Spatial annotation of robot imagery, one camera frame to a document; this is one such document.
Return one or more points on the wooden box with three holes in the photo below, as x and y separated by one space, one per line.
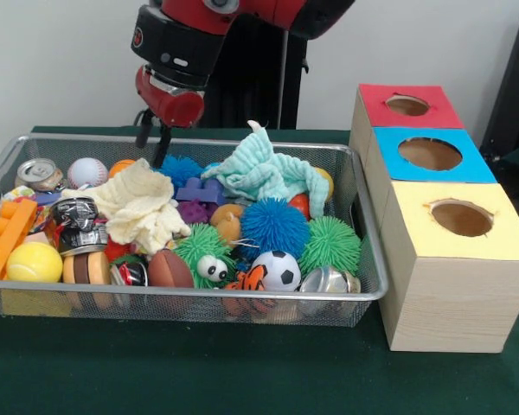
450 303

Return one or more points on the mint green cloth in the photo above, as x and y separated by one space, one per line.
268 173

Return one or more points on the cream knitted cloth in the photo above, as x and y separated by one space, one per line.
143 207

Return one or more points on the orange toy brick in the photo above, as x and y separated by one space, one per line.
9 233

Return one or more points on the green spiky ball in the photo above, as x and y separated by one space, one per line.
330 245

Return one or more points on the red robot arm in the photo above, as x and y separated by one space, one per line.
199 26

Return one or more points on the yellow smiley ball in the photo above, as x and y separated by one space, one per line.
326 183

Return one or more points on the yellow tennis ball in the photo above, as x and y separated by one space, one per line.
35 262

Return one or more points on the large blue spiky ball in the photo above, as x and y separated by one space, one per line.
275 225

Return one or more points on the green furry googly-eyed toy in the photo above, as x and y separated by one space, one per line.
203 246

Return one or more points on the clear mesh bin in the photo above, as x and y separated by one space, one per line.
199 313

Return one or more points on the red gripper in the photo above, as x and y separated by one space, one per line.
169 105

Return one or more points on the small blue spiky ball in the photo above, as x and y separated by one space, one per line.
183 169

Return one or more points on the small soccer ball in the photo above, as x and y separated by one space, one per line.
277 270

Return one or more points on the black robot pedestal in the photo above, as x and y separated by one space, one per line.
242 95

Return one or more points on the white baseball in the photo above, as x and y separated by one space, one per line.
87 172

